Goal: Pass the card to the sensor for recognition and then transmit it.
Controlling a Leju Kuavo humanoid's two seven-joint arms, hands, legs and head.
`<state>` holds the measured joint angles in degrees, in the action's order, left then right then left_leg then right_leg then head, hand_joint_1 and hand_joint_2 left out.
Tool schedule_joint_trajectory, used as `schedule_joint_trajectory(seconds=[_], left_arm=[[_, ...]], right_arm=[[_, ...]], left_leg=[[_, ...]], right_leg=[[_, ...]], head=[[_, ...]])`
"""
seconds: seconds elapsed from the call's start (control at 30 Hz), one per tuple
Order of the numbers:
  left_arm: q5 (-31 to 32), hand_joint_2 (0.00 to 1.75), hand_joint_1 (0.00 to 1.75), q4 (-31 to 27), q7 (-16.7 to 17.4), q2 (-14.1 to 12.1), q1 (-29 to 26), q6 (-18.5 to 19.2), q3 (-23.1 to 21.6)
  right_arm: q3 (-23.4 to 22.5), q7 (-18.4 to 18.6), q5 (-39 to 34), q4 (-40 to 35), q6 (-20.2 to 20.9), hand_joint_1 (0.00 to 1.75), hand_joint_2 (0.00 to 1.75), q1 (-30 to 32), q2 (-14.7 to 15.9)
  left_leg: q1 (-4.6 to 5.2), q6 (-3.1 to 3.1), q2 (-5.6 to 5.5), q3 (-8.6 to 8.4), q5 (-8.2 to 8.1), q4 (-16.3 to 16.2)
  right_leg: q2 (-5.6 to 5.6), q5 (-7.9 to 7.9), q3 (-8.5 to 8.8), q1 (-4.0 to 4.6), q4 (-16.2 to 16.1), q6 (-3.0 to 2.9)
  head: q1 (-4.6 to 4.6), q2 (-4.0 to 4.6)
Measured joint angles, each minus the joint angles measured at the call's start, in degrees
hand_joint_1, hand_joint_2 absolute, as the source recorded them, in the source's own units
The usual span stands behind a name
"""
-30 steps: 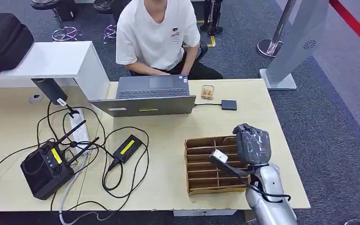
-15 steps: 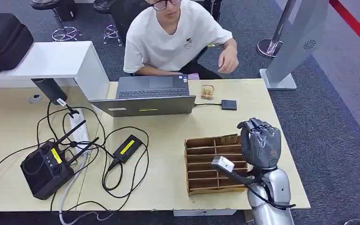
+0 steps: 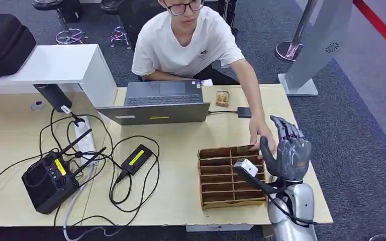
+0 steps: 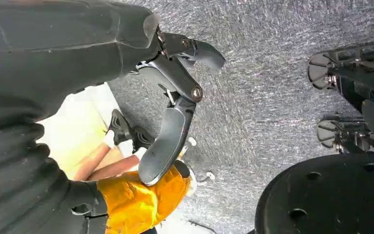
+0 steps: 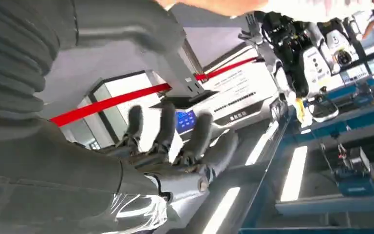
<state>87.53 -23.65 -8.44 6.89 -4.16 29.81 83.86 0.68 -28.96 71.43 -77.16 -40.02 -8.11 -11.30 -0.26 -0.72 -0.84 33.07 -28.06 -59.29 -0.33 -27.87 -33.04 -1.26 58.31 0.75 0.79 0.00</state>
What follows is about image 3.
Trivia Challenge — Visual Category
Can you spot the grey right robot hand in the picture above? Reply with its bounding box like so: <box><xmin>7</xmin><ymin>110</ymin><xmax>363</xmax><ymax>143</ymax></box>
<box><xmin>259</xmin><ymin>115</ymin><xmax>312</xmax><ymax>183</ymax></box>

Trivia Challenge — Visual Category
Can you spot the person's left hand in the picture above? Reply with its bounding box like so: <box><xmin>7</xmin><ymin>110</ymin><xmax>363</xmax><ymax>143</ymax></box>
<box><xmin>248</xmin><ymin>117</ymin><xmax>278</xmax><ymax>156</ymax></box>

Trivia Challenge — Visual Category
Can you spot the brown playing card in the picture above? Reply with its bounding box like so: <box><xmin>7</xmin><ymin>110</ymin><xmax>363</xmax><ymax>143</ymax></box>
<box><xmin>235</xmin><ymin>144</ymin><xmax>257</xmax><ymax>156</ymax></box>

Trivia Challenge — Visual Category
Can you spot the brown card stack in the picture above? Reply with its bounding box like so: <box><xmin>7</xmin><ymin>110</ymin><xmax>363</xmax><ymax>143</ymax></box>
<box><xmin>215</xmin><ymin>90</ymin><xmax>231</xmax><ymax>108</ymax></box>

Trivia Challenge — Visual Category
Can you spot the small black usb hub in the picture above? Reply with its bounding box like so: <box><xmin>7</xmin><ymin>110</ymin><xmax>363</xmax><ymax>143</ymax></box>
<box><xmin>237</xmin><ymin>106</ymin><xmax>253</xmax><ymax>118</ymax></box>

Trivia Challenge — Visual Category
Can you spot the wooden desk leg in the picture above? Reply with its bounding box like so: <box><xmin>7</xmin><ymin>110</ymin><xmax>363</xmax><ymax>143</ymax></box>
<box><xmin>261</xmin><ymin>225</ymin><xmax>275</xmax><ymax>239</ymax></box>

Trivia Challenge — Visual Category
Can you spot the wooden slotted card box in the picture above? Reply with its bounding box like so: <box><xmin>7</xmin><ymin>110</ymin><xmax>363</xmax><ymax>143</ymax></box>
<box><xmin>198</xmin><ymin>145</ymin><xmax>268</xmax><ymax>209</ymax></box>

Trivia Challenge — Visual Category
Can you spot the grey standing kiosk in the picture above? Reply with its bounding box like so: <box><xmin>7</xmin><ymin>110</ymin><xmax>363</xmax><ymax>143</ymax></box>
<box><xmin>277</xmin><ymin>0</ymin><xmax>354</xmax><ymax>97</ymax></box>

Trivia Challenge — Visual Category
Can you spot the grey laptop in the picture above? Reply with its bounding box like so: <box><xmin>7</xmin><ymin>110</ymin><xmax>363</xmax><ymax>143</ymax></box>
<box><xmin>95</xmin><ymin>79</ymin><xmax>211</xmax><ymax>126</ymax></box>

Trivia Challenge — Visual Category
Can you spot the person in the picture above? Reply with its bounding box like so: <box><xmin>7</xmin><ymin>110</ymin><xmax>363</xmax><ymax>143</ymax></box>
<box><xmin>131</xmin><ymin>0</ymin><xmax>278</xmax><ymax>160</ymax></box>

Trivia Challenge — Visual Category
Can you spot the black stand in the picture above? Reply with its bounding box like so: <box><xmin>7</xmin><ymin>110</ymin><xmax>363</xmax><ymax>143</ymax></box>
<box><xmin>218</xmin><ymin>0</ymin><xmax>239</xmax><ymax>34</ymax></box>

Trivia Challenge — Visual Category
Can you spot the black adapter with yellow label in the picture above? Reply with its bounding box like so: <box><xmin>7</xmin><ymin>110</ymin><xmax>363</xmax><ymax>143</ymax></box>
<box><xmin>120</xmin><ymin>144</ymin><xmax>154</xmax><ymax>176</ymax></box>

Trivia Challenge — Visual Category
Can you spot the black office chair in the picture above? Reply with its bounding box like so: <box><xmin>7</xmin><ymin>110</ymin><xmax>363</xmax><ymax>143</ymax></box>
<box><xmin>118</xmin><ymin>0</ymin><xmax>167</xmax><ymax>51</ymax></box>

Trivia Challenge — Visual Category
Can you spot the white power strip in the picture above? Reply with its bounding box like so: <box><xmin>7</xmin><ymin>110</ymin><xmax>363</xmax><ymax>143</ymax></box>
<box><xmin>73</xmin><ymin>115</ymin><xmax>97</xmax><ymax>167</ymax></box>

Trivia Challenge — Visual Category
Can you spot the black stool with chrome base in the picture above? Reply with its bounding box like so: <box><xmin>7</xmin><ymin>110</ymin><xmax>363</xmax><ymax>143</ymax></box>
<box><xmin>31</xmin><ymin>0</ymin><xmax>88</xmax><ymax>45</ymax></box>
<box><xmin>100</xmin><ymin>0</ymin><xmax>132</xmax><ymax>51</ymax></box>

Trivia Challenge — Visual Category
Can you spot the black cylinder device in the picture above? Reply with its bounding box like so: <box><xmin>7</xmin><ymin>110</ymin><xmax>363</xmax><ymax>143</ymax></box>
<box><xmin>33</xmin><ymin>83</ymin><xmax>73</xmax><ymax>114</ymax></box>

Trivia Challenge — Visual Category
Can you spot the white desk shelf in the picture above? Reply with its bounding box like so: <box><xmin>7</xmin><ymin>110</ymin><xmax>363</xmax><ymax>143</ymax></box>
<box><xmin>0</xmin><ymin>44</ymin><xmax>119</xmax><ymax>109</ymax></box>

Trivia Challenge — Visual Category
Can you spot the black remote controller with antennas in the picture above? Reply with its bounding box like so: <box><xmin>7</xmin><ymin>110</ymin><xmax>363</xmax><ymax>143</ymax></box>
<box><xmin>21</xmin><ymin>128</ymin><xmax>107</xmax><ymax>215</ymax></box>

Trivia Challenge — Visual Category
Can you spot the small grey round puck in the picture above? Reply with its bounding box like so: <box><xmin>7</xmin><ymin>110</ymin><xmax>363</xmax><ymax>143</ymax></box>
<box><xmin>30</xmin><ymin>100</ymin><xmax>46</xmax><ymax>112</ymax></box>

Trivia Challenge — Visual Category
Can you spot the black bin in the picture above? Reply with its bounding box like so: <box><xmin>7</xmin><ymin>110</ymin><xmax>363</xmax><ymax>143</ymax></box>
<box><xmin>59</xmin><ymin>0</ymin><xmax>84</xmax><ymax>23</ymax></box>

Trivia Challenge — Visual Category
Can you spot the black bag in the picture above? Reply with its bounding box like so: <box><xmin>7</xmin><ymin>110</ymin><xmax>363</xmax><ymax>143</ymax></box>
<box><xmin>0</xmin><ymin>14</ymin><xmax>37</xmax><ymax>84</ymax></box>

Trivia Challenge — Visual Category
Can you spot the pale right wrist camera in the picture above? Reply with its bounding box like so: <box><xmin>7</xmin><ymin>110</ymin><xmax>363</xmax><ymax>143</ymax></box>
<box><xmin>233</xmin><ymin>158</ymin><xmax>259</xmax><ymax>178</ymax></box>

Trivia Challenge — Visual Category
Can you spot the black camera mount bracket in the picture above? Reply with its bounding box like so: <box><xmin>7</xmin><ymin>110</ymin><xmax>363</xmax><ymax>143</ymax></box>
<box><xmin>234</xmin><ymin>168</ymin><xmax>285</xmax><ymax>195</ymax></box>

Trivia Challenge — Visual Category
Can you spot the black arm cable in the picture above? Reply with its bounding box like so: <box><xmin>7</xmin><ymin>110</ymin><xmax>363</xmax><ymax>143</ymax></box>
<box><xmin>266</xmin><ymin>191</ymin><xmax>319</xmax><ymax>227</ymax></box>

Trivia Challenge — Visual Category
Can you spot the chrome stanchion post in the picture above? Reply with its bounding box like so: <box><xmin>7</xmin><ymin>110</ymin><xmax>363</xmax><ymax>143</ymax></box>
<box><xmin>274</xmin><ymin>0</ymin><xmax>315</xmax><ymax>63</ymax></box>

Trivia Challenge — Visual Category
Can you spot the black adapter cable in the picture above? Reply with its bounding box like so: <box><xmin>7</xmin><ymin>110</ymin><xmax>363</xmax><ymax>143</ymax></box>
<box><xmin>53</xmin><ymin>135</ymin><xmax>161</xmax><ymax>228</ymax></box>

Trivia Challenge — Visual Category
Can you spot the black power plug cable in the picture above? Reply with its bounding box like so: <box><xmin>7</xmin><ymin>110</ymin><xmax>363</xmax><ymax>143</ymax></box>
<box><xmin>39</xmin><ymin>108</ymin><xmax>115</xmax><ymax>160</ymax></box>

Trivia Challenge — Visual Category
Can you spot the white power cable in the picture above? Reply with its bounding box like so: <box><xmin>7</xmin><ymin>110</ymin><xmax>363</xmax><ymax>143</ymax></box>
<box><xmin>62</xmin><ymin>165</ymin><xmax>122</xmax><ymax>241</ymax></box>

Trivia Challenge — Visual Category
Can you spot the long black controller cable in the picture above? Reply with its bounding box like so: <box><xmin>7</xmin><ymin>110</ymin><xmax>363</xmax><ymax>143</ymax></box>
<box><xmin>0</xmin><ymin>149</ymin><xmax>61</xmax><ymax>211</ymax></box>

